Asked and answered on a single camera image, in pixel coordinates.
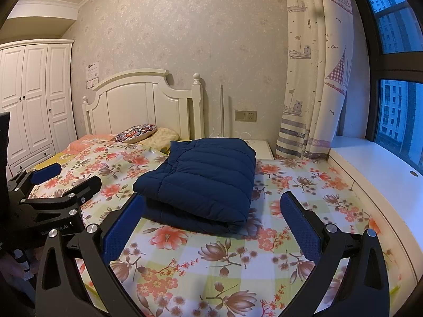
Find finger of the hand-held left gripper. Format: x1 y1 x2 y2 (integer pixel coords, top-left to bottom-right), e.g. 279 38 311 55
20 176 102 209
7 163 63 189

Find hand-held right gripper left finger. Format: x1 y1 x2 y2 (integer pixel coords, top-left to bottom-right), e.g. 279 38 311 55
34 192 149 317

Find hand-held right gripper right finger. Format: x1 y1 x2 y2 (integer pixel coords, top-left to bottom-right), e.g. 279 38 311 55
279 191 390 317

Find navy blue puffer jacket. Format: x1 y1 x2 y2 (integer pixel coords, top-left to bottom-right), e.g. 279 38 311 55
133 138 258 237

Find pink orange pillow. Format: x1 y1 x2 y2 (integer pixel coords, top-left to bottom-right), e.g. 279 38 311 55
67 134 117 154

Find round patterned cushion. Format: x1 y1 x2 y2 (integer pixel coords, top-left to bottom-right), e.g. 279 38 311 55
114 124 158 144

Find white wardrobe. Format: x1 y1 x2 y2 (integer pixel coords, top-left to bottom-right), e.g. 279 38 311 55
0 39 79 176

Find floral blanket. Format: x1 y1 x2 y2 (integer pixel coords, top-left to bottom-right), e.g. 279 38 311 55
28 138 414 317

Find white nightstand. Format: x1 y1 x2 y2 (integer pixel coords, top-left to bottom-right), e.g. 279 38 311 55
246 139 275 161

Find cream pillow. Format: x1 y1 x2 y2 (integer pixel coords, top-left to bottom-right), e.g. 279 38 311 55
139 127 181 154

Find white wooden headboard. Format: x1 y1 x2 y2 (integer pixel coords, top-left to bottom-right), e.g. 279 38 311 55
81 69 205 141

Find white window sill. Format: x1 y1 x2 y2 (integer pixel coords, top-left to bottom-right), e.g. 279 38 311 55
327 135 423 289

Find white pole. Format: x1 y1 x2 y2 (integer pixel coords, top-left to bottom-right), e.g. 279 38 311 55
219 85 229 138

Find sailboat print curtain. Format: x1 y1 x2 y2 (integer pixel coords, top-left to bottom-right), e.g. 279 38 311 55
274 0 355 161

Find window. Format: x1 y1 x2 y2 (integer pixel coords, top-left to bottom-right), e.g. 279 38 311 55
346 0 423 170

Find wall socket panel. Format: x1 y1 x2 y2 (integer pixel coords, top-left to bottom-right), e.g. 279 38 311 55
234 109 258 123

